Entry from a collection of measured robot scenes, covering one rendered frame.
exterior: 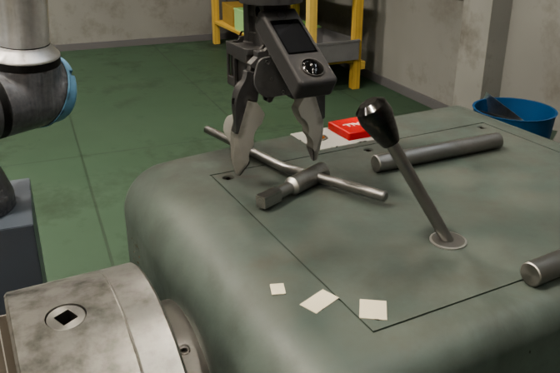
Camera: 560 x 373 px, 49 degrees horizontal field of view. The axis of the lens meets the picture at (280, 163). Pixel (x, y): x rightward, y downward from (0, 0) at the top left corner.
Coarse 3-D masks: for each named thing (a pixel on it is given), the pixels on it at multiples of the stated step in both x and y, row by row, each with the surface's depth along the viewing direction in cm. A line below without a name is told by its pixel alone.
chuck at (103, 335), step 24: (24, 288) 59; (48, 288) 58; (72, 288) 57; (96, 288) 57; (24, 312) 53; (48, 312) 53; (96, 312) 53; (120, 312) 54; (24, 336) 51; (48, 336) 51; (72, 336) 51; (96, 336) 51; (120, 336) 52; (24, 360) 49; (48, 360) 49; (72, 360) 49; (96, 360) 50; (120, 360) 50
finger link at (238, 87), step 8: (248, 72) 68; (240, 80) 69; (248, 80) 68; (240, 88) 68; (248, 88) 68; (232, 96) 69; (240, 96) 68; (248, 96) 69; (256, 96) 69; (232, 104) 69; (240, 104) 68; (232, 112) 69; (240, 112) 69; (240, 120) 69; (232, 128) 70
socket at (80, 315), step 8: (56, 312) 53; (64, 312) 54; (72, 312) 53; (80, 312) 54; (48, 320) 53; (56, 320) 53; (64, 320) 54; (72, 320) 53; (80, 320) 53; (56, 328) 52; (64, 328) 52; (72, 328) 52
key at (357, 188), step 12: (216, 132) 88; (228, 144) 85; (252, 156) 81; (264, 156) 79; (276, 168) 77; (288, 168) 75; (300, 168) 74; (324, 180) 72; (336, 180) 71; (360, 192) 69; (372, 192) 68; (384, 192) 67
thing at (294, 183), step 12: (312, 168) 73; (324, 168) 74; (288, 180) 70; (300, 180) 70; (312, 180) 72; (264, 192) 67; (276, 192) 67; (288, 192) 69; (300, 192) 71; (264, 204) 66
